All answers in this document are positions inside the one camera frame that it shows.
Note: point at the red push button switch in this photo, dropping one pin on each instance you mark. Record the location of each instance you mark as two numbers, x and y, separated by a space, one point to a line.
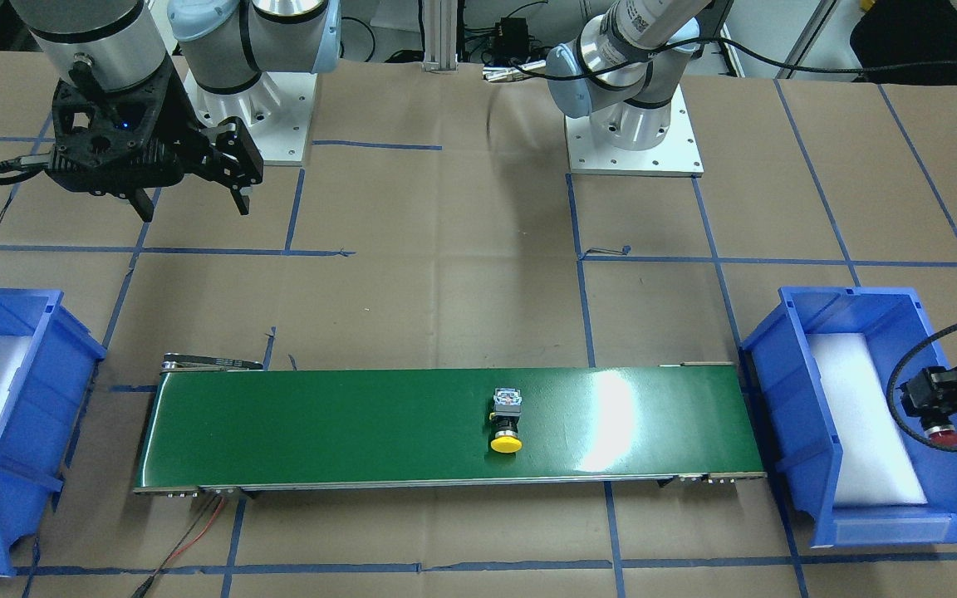
943 435

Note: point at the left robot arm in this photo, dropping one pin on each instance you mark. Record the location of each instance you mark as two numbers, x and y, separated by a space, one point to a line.
635 53

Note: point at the yellow push button switch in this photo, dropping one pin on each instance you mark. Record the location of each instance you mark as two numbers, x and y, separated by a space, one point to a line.
506 411

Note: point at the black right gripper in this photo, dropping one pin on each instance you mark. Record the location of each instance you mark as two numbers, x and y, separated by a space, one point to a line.
182 109

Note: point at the aluminium profile post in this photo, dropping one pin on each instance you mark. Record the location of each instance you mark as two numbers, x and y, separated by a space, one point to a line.
439 30

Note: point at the green conveyor belt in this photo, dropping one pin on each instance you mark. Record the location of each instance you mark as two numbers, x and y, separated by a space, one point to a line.
317 430

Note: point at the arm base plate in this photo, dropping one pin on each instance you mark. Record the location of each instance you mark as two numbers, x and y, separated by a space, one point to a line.
627 140
277 112

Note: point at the blue plastic bin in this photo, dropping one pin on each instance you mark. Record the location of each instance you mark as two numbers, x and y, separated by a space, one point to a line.
39 417
892 320

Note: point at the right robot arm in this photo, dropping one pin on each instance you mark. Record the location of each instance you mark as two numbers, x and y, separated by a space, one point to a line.
228 45

